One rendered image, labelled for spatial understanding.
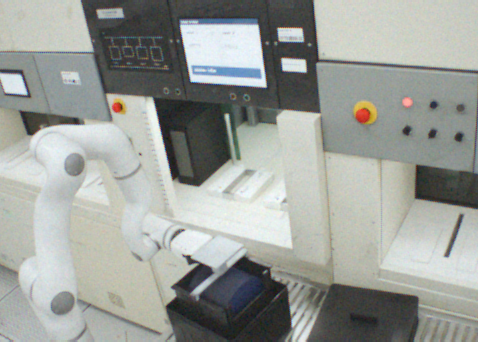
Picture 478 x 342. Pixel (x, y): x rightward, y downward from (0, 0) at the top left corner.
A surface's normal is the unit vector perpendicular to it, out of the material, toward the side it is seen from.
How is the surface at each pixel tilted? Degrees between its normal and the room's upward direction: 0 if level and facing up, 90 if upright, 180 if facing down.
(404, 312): 0
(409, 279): 90
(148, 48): 90
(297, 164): 90
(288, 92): 90
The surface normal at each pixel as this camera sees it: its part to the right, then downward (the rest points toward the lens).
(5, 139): 0.85, 0.15
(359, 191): -0.51, 0.49
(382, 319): -0.14, -0.86
